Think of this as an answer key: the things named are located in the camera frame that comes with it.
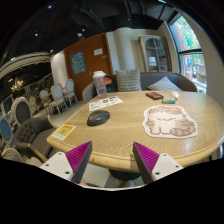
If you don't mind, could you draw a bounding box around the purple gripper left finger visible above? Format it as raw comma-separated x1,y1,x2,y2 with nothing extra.
39,140,93,184

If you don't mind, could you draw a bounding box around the large window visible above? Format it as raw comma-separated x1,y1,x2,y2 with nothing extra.
169,15,207,93

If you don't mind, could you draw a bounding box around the black and red box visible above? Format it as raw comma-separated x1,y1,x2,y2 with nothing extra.
146,92,163,100

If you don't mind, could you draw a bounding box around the white dining chair far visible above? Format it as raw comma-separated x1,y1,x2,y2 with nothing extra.
64,79,77,103

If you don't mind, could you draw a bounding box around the white printed menu sheet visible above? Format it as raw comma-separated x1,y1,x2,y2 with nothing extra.
89,96,122,111

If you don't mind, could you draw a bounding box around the white chair blue back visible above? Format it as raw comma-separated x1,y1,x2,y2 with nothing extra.
0,117,15,148

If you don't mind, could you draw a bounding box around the small white pink object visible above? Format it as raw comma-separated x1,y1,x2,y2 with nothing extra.
171,91,179,100

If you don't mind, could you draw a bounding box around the black computer mouse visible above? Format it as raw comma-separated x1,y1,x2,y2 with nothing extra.
87,110,110,126

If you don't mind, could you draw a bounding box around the striped grey cushion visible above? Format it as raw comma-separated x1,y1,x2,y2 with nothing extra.
116,68,142,92

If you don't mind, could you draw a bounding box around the blue wall poster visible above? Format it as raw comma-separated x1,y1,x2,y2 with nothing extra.
71,51,86,75

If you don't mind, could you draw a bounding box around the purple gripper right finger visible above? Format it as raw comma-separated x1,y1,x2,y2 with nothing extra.
132,141,184,185

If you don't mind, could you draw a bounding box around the cat-shaped mouse pad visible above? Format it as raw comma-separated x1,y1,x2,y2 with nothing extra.
142,105,198,139

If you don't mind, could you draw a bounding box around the grey tufted armchair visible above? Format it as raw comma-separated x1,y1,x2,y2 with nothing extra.
14,116,56,162

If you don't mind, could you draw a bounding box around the wooden glass display cabinet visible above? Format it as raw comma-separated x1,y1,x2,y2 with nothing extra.
138,35,172,72

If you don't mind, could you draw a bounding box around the grey striped flat pillow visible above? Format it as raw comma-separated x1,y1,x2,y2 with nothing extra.
148,76,180,91

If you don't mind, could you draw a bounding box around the grey oval back chair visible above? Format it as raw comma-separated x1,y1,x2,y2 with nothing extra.
11,97,33,126

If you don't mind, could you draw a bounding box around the white door sign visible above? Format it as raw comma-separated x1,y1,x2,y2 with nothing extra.
94,48,103,56

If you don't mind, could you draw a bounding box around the yellow QR code sticker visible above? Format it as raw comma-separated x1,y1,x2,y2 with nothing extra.
52,124,75,141

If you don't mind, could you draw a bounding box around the dark grey sofa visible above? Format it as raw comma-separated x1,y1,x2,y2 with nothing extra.
106,71,197,92

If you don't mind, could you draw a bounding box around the small green packet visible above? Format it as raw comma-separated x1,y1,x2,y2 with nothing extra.
162,99,176,104

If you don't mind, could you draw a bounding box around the orange round cushion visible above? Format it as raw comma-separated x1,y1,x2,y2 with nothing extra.
105,77,112,85

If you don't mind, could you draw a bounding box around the white dining chair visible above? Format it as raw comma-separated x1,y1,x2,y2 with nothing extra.
49,83,66,111
64,79,77,103

